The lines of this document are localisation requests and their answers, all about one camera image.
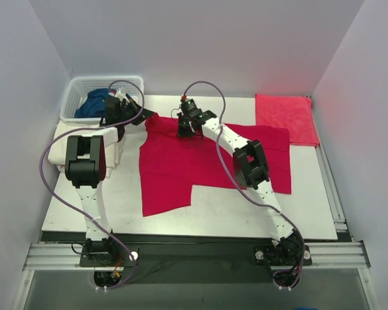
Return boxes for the aluminium mounting rail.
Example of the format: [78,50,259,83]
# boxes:
[23,240,371,271]

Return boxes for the crimson red t-shirt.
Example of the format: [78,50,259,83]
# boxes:
[139,114,292,216]

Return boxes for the white plastic laundry basket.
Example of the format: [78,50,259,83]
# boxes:
[59,76,144,126]

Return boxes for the folded white t-shirt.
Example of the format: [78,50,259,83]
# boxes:
[48,120,125,178]

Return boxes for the blue t-shirt in basket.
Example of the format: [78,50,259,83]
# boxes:
[74,88,109,118]

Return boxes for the pink microfiber towel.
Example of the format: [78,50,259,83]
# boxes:
[255,94,320,147]

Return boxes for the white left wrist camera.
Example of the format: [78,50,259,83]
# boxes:
[109,89,127,101]

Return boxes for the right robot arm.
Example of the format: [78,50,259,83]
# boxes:
[178,95,303,264]

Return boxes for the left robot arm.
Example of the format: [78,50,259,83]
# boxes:
[65,94,153,242]

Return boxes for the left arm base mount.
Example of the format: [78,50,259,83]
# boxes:
[79,239,133,267]

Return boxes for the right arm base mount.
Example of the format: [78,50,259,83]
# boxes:
[252,236,312,268]

